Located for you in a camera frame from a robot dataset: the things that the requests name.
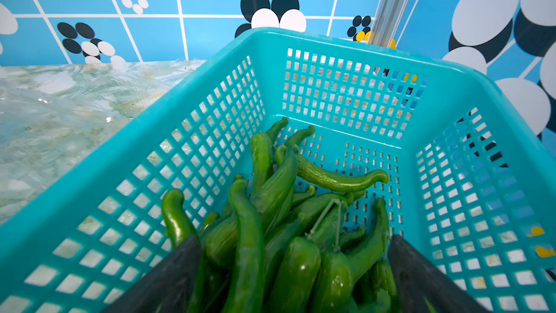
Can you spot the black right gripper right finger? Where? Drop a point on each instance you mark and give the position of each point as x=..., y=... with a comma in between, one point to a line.
x=420, y=283

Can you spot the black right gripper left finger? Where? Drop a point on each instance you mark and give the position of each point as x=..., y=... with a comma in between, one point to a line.
x=169, y=286

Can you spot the green peppers inside basket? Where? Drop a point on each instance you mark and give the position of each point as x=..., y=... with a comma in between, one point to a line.
x=279, y=245

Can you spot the teal plastic basket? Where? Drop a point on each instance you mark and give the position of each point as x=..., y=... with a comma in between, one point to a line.
x=470, y=184

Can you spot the aluminium corner post right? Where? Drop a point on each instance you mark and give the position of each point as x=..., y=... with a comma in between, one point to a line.
x=386, y=22

